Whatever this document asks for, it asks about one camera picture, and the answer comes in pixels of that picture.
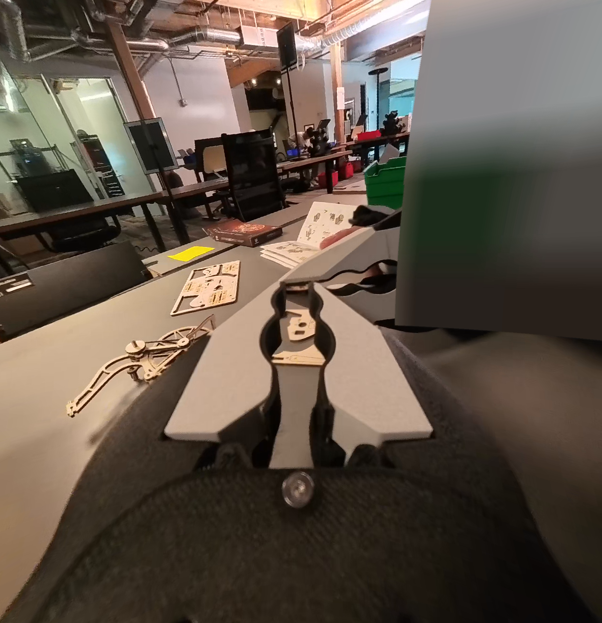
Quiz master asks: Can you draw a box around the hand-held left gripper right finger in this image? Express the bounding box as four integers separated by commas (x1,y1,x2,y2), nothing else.
311,282,434,464

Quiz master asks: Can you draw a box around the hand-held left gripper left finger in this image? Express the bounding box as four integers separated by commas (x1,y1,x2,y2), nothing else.
164,282,288,444

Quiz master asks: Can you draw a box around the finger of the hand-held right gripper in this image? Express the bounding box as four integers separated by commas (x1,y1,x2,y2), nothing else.
281,225,403,284
328,273,398,324

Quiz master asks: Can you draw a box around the wooden parts sheet with holes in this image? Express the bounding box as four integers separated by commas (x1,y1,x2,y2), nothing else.
271,309,327,367

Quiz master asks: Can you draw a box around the wooden parts sheet with engraving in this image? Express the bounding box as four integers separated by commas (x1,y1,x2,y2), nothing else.
171,260,241,317

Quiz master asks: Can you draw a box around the wooden bicycle model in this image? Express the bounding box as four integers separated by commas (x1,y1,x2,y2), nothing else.
66,314,216,418

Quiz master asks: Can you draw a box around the brown model kit box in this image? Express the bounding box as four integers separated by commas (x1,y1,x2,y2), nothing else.
202,219,283,248

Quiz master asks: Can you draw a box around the green plastic bin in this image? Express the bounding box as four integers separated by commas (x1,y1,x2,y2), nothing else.
363,156,408,210

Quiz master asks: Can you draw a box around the white instruction booklet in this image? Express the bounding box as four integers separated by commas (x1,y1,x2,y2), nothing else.
259,202,375,268

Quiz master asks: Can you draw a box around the black mesh office chair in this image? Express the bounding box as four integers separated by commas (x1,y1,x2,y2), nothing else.
221,129,288,222

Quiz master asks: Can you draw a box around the yellow sticky note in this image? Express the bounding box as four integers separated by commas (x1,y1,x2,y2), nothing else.
167,246,215,262

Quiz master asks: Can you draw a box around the chair with tan back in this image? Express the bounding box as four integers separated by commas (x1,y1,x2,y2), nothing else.
194,138,229,181

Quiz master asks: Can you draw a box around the black case with label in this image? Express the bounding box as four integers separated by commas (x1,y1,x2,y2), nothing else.
0,241,153,339

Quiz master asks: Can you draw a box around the black speaker on stand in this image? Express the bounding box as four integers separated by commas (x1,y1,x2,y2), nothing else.
277,20,299,142

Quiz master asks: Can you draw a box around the long dark wooden desk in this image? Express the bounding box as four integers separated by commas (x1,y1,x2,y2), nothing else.
0,180,229,254

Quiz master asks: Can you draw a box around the framed screen on stand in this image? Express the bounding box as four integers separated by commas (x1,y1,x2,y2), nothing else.
123,118,190,246

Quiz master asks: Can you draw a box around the black cabinet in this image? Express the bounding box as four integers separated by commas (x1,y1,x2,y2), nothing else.
15,168,95,213

